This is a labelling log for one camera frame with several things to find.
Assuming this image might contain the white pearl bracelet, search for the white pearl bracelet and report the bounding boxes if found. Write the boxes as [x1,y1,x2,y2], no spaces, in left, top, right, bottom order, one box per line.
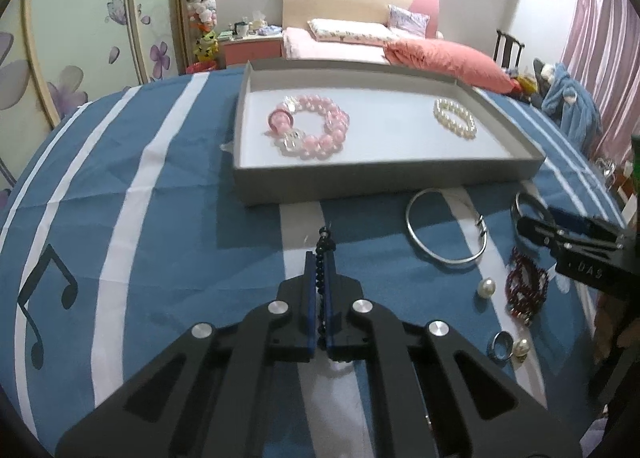
[433,98,477,141]

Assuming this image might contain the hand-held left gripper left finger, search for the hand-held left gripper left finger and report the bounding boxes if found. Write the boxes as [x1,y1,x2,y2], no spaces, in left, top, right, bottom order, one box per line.
[55,252,319,458]

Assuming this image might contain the lilac patterned pillow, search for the lilac patterned pillow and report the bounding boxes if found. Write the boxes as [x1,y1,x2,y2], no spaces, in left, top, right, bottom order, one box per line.
[387,5,431,36]

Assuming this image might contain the thin silver bangle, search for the thin silver bangle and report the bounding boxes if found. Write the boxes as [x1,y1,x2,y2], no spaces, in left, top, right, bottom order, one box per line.
[405,188,488,269]

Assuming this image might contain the pink curtain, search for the pink curtain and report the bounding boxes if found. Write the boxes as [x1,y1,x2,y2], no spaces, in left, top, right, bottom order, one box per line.
[560,0,640,173]

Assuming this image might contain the grey cardboard tray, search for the grey cardboard tray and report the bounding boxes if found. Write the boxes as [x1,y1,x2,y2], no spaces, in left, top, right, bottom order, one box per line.
[220,60,547,209]

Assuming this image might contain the white floral pillow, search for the white floral pillow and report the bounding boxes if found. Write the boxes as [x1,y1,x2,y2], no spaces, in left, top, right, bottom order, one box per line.
[307,18,393,43]

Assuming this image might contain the silver ring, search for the silver ring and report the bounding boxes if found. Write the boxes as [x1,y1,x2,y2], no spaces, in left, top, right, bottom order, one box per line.
[487,331,516,364]

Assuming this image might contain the black bead bracelet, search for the black bead bracelet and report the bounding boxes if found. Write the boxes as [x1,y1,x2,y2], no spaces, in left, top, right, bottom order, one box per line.
[314,225,337,354]

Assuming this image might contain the blue garment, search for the blue garment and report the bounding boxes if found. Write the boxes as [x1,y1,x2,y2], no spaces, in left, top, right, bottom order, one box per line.
[541,62,603,153]

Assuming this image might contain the thick silver bangle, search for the thick silver bangle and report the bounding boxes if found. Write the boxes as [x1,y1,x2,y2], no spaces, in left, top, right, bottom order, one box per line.
[510,192,556,249]

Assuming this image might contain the dark wooden chair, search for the dark wooden chair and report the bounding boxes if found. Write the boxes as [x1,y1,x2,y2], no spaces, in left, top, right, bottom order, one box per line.
[492,29,526,71]

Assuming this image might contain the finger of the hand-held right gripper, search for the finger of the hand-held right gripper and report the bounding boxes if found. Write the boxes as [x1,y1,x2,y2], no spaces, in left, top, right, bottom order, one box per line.
[517,217,571,259]
[547,207,628,241]

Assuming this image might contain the dark red bead bracelet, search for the dark red bead bracelet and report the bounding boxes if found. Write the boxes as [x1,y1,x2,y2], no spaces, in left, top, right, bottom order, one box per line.
[504,248,551,326]

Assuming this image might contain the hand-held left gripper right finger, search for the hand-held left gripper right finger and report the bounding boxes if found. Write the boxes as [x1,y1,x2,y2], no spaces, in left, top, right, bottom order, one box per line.
[326,257,584,458]

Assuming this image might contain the pink nightstand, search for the pink nightstand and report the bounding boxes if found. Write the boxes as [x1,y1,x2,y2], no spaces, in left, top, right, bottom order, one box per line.
[220,32,285,69]

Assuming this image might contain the hanging plush toys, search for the hanging plush toys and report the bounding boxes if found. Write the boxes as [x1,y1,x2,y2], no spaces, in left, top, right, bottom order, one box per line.
[185,0,221,63]

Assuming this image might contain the coral duvet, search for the coral duvet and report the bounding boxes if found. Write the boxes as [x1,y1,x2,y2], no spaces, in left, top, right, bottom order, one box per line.
[384,38,516,92]

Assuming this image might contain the flower print wardrobe doors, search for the flower print wardrobe doors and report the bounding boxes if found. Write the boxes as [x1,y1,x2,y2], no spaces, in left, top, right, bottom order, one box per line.
[0,0,188,199]

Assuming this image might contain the large pink bead bracelet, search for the large pink bead bracelet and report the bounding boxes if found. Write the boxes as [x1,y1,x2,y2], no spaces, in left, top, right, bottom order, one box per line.
[267,94,350,159]

